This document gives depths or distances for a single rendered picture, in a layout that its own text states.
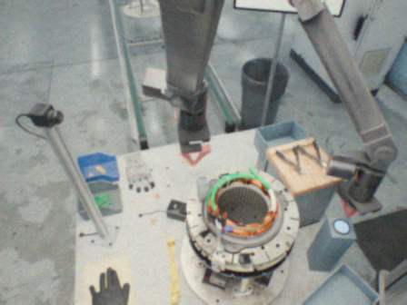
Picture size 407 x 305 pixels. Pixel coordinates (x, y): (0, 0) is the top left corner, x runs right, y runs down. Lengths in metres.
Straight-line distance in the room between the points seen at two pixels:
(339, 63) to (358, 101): 0.09
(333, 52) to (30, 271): 2.03
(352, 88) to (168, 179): 0.88
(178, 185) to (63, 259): 1.10
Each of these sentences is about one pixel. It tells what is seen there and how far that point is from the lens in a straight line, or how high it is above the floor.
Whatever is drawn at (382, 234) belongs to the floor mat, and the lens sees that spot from 2.36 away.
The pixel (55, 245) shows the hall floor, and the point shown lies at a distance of 2.24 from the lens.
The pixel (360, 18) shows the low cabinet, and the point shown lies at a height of 0.82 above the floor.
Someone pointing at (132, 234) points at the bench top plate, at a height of 0.78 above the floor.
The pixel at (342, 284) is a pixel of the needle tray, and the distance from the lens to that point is 0.92.
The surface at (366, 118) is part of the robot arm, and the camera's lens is 0.73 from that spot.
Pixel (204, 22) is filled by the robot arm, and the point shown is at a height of 1.72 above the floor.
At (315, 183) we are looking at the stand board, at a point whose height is 1.06.
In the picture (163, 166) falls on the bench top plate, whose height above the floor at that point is 0.78.
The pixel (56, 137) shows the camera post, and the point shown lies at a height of 1.32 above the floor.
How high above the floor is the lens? 1.83
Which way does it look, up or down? 47 degrees down
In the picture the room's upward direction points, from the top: straight up
